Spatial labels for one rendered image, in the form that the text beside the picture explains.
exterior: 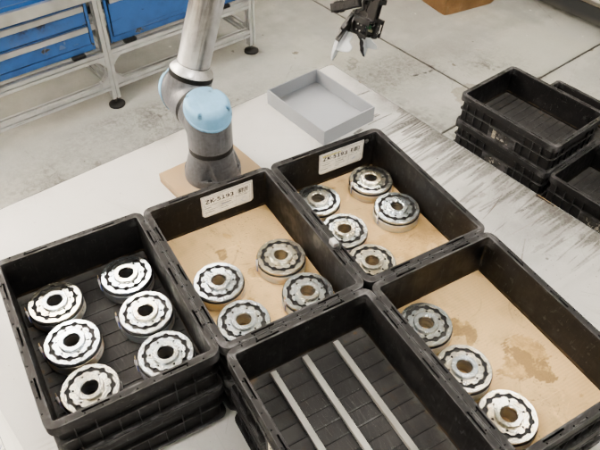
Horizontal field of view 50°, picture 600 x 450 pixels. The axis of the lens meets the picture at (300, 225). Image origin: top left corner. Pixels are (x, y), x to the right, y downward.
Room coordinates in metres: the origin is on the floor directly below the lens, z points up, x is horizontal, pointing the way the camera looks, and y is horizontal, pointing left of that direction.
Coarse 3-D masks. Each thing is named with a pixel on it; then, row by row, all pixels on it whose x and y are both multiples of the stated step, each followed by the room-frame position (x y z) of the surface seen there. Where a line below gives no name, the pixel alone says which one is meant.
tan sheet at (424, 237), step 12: (336, 180) 1.18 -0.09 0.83; (348, 192) 1.14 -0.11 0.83; (396, 192) 1.14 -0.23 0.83; (348, 204) 1.09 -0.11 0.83; (360, 204) 1.09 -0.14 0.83; (372, 204) 1.09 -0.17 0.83; (360, 216) 1.06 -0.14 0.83; (420, 216) 1.06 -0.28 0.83; (372, 228) 1.02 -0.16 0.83; (420, 228) 1.02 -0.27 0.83; (432, 228) 1.02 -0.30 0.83; (372, 240) 0.98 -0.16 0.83; (384, 240) 0.98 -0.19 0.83; (396, 240) 0.98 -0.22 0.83; (408, 240) 0.98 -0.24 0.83; (420, 240) 0.98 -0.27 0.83; (432, 240) 0.98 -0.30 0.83; (444, 240) 0.98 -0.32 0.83; (396, 252) 0.95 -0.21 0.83; (408, 252) 0.95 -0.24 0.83; (420, 252) 0.95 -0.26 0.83; (396, 264) 0.91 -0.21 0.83
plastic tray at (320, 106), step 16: (288, 80) 1.74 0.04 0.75; (304, 80) 1.78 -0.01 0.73; (320, 80) 1.79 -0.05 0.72; (272, 96) 1.66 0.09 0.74; (288, 96) 1.72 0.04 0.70; (304, 96) 1.72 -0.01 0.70; (320, 96) 1.72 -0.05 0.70; (336, 96) 1.72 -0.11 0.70; (352, 96) 1.68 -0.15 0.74; (288, 112) 1.60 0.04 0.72; (304, 112) 1.63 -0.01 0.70; (320, 112) 1.64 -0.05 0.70; (336, 112) 1.64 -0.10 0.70; (352, 112) 1.64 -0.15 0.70; (368, 112) 1.59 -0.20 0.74; (304, 128) 1.55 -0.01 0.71; (320, 128) 1.50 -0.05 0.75; (336, 128) 1.51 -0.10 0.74; (352, 128) 1.55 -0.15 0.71
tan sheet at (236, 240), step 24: (240, 216) 1.05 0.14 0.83; (264, 216) 1.05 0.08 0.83; (192, 240) 0.97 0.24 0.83; (216, 240) 0.97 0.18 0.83; (240, 240) 0.97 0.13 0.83; (264, 240) 0.97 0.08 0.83; (192, 264) 0.90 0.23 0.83; (240, 264) 0.90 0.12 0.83; (264, 288) 0.84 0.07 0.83; (216, 312) 0.77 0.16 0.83
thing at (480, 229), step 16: (336, 144) 1.19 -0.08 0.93; (288, 160) 1.13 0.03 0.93; (304, 208) 0.97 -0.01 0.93; (464, 208) 0.98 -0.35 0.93; (320, 224) 0.93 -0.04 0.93; (480, 224) 0.94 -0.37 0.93; (464, 240) 0.89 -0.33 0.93; (352, 256) 0.84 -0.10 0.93; (416, 256) 0.84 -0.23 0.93; (384, 272) 0.80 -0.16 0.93; (368, 288) 0.78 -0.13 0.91
